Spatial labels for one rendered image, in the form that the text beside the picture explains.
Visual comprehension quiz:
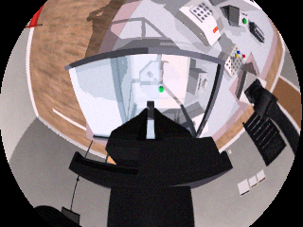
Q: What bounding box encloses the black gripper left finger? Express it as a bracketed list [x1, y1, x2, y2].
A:
[108, 108, 148, 141]

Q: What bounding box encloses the white tube rack with holes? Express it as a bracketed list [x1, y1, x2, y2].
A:
[223, 44, 245, 78]

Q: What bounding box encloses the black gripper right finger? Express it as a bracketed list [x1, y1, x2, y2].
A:
[153, 108, 192, 141]

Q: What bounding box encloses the light grey bench mat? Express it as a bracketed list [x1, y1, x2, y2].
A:
[113, 0, 274, 137]

